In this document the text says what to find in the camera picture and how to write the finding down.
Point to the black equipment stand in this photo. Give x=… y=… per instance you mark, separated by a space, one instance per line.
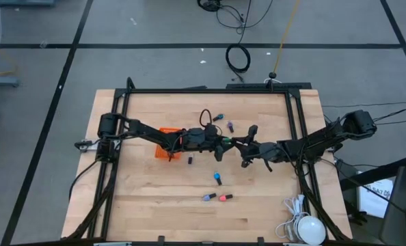
x=377 y=172

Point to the purple nail polish bottle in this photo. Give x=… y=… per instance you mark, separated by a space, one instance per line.
x=230 y=126

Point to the coral red nail polish bottle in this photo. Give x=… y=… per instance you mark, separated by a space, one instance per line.
x=225 y=197

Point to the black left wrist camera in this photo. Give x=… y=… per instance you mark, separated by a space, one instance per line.
x=210 y=130

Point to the white dome lamp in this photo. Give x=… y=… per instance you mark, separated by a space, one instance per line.
x=311 y=230

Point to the bright blue nail polish bottle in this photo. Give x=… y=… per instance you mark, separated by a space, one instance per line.
x=217 y=176

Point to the grey power adapter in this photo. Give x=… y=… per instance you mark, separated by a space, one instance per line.
x=290 y=233

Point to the grey metal floor beam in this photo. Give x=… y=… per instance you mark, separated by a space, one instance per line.
x=1 y=81
x=25 y=2

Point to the clear white nail polish bottle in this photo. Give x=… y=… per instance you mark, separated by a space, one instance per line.
x=190 y=159

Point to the black metal table frame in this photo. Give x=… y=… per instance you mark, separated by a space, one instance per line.
x=206 y=91

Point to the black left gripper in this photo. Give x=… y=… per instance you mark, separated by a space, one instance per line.
x=196 y=140

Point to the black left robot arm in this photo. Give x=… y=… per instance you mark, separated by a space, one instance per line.
x=148 y=131

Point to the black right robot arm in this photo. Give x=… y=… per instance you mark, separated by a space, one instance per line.
x=312 y=143

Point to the orange plastic slotted basket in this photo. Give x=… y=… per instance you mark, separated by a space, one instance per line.
x=162 y=153

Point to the bright green nail polish bottle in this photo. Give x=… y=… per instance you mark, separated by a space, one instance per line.
x=226 y=139

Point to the white printed paper sign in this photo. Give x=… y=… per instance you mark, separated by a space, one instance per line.
x=374 y=205

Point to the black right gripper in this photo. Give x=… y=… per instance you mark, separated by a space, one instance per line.
x=268 y=152

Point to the periwinkle nail polish bottle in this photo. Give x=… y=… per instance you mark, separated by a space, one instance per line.
x=208 y=197

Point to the grey office chair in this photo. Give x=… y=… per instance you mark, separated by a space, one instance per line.
x=403 y=205

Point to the teal blue nail polish bottle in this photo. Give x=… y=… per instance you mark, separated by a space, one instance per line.
x=218 y=117

